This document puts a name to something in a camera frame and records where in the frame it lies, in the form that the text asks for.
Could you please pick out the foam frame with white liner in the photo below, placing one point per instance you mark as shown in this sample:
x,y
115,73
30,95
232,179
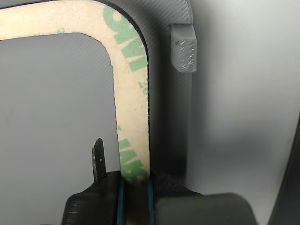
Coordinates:
x,y
131,105

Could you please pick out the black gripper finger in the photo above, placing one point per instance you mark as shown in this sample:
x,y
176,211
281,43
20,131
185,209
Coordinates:
x,y
93,206
199,208

